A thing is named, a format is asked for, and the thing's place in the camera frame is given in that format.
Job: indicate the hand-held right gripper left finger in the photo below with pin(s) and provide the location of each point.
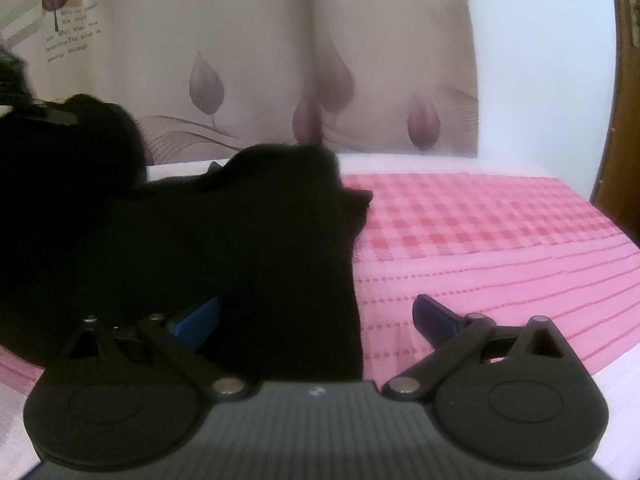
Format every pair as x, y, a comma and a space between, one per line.
196, 322

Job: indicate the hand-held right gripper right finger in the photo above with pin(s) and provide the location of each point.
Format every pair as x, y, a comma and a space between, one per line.
436, 319

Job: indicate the brown wooden door frame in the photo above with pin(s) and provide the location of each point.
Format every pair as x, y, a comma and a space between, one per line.
617, 125

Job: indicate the pink checked bed sheet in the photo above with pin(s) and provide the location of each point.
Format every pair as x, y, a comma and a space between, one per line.
480, 245

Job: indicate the black cloth garment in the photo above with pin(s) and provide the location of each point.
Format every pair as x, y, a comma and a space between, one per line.
240, 260

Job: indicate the beige leaf print curtain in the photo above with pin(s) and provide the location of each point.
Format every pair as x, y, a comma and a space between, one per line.
260, 50

